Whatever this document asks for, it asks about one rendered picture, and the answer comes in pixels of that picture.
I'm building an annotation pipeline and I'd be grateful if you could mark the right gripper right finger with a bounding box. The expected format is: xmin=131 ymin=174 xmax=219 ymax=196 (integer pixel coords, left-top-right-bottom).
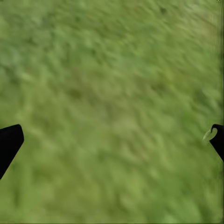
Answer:
xmin=204 ymin=124 xmax=224 ymax=162

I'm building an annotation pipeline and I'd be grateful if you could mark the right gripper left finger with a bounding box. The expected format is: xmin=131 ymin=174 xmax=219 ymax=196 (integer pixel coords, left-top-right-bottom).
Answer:
xmin=0 ymin=124 xmax=24 ymax=180

